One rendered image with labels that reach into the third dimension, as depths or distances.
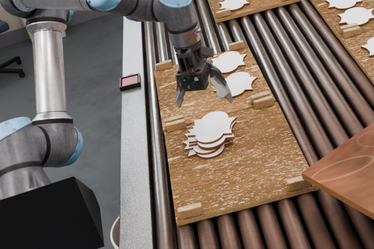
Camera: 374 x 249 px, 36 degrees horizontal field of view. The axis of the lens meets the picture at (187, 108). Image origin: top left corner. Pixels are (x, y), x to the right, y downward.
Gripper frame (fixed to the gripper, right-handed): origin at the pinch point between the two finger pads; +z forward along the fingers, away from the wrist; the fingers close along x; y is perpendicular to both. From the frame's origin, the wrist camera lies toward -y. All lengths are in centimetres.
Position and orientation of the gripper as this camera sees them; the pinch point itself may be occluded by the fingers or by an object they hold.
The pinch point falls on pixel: (206, 103)
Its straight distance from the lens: 159.1
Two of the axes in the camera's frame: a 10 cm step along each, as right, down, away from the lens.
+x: 9.4, -0.7, -3.3
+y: -2.4, 5.6, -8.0
